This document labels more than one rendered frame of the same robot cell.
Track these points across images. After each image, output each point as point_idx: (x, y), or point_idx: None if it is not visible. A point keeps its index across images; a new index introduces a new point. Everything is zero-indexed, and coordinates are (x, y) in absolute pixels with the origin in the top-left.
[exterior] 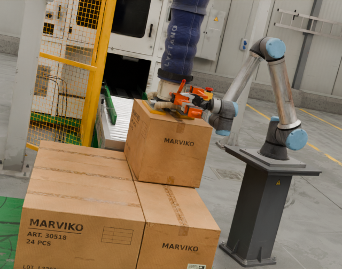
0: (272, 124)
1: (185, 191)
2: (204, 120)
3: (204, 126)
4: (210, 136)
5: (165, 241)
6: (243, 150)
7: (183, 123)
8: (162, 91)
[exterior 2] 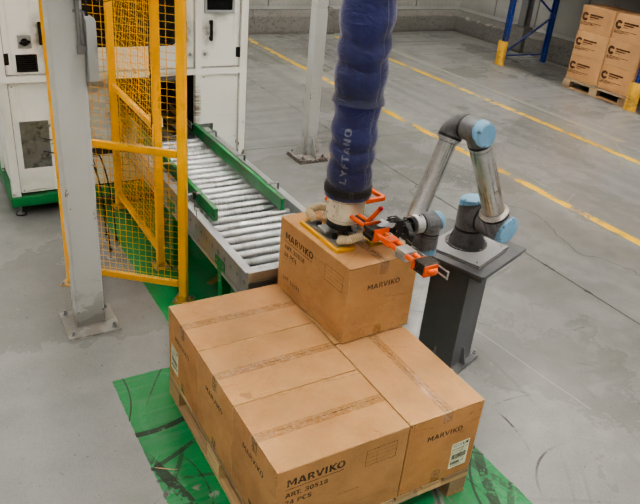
0: (465, 209)
1: (399, 339)
2: None
3: None
4: None
5: (430, 435)
6: None
7: (387, 261)
8: (338, 215)
